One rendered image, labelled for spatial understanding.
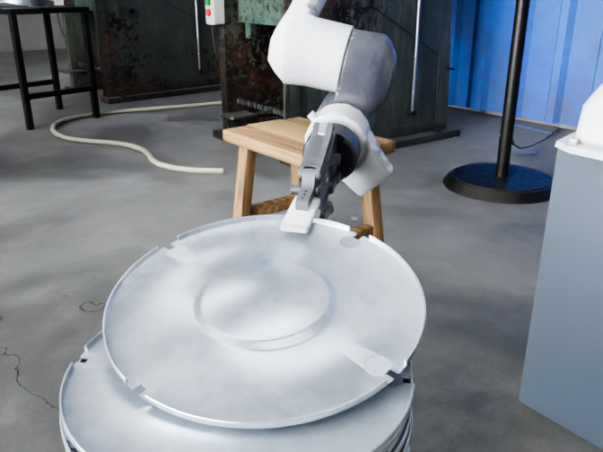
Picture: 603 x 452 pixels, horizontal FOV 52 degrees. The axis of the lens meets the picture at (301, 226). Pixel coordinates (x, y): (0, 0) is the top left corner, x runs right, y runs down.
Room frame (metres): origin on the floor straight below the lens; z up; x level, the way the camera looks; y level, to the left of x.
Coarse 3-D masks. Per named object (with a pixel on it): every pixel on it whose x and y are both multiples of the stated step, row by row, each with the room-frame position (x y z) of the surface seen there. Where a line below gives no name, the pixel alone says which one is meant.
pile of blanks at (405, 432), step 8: (80, 360) 0.46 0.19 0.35; (408, 416) 0.41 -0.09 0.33; (408, 424) 0.40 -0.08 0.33; (64, 432) 0.38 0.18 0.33; (400, 432) 0.38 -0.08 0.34; (408, 432) 0.40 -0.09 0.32; (64, 440) 0.37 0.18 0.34; (392, 440) 0.36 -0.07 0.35; (400, 440) 0.38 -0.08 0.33; (408, 440) 0.39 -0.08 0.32; (72, 448) 0.37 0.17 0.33; (384, 448) 0.35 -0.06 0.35; (392, 448) 0.38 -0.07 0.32; (400, 448) 0.38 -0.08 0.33; (408, 448) 0.42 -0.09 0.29
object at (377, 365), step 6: (372, 360) 0.43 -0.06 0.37; (378, 360) 0.43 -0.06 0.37; (384, 360) 0.43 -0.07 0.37; (366, 366) 0.42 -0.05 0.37; (372, 366) 0.42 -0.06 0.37; (378, 366) 0.42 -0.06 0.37; (384, 366) 0.42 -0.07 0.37; (390, 366) 0.42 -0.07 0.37; (372, 372) 0.41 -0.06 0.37; (378, 372) 0.41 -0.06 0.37; (384, 372) 0.41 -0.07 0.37
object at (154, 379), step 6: (150, 372) 0.42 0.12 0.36; (156, 372) 0.42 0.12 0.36; (162, 372) 0.42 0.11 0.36; (144, 378) 0.41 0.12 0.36; (150, 378) 0.41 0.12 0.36; (156, 378) 0.41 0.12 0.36; (162, 378) 0.41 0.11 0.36; (168, 378) 0.41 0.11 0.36; (144, 384) 0.41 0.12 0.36; (150, 384) 0.41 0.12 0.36; (156, 384) 0.41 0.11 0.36; (162, 384) 0.41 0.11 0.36
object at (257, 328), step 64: (192, 256) 0.58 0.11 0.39; (256, 256) 0.58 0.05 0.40; (320, 256) 0.57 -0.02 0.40; (384, 256) 0.57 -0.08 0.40; (128, 320) 0.48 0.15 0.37; (192, 320) 0.48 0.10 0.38; (256, 320) 0.47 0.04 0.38; (320, 320) 0.47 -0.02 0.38; (384, 320) 0.48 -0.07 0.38; (128, 384) 0.41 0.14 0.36; (192, 384) 0.41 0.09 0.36; (256, 384) 0.41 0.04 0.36; (320, 384) 0.40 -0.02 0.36; (384, 384) 0.40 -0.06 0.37
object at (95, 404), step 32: (96, 352) 0.47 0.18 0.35; (64, 384) 0.42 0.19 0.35; (96, 384) 0.42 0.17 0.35; (64, 416) 0.38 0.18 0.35; (96, 416) 0.38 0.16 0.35; (128, 416) 0.38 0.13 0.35; (160, 416) 0.38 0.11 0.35; (352, 416) 0.38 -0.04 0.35; (384, 416) 0.38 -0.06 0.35; (96, 448) 0.35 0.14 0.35; (128, 448) 0.35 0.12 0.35; (160, 448) 0.35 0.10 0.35; (192, 448) 0.35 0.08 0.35; (224, 448) 0.35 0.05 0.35; (256, 448) 0.35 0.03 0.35; (288, 448) 0.35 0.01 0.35; (320, 448) 0.35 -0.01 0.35; (352, 448) 0.35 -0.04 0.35
